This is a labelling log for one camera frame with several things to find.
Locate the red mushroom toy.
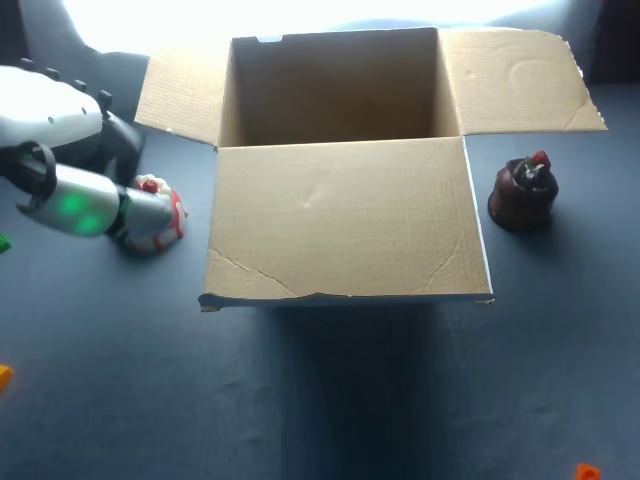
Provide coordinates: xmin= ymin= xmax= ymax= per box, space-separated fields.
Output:
xmin=124 ymin=172 xmax=189 ymax=257

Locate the cardboard box with flaps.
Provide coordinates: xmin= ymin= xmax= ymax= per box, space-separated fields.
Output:
xmin=133 ymin=27 xmax=609 ymax=312

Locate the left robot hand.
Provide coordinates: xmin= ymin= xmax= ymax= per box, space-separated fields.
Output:
xmin=0 ymin=57 xmax=176 ymax=241

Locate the grey tablecloth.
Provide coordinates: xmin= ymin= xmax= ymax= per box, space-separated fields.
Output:
xmin=0 ymin=49 xmax=640 ymax=480

